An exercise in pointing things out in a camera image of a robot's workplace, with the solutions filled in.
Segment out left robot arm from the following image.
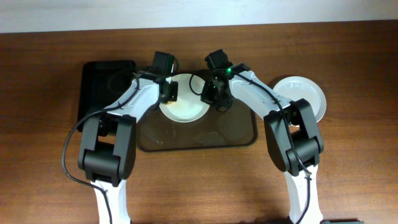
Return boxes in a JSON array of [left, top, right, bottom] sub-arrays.
[[78, 52, 178, 223]]

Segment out light blue plate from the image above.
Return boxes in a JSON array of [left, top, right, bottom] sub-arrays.
[[273, 76, 326, 122]]

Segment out cream white plate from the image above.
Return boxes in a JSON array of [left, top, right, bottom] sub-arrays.
[[160, 73, 210, 123]]

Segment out brown plastic serving tray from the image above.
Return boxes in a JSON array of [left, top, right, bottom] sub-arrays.
[[137, 70, 258, 152]]

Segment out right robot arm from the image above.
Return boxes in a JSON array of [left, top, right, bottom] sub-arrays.
[[200, 49, 324, 223]]

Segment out black rectangular tray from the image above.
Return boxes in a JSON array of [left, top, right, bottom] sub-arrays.
[[77, 60, 136, 120]]

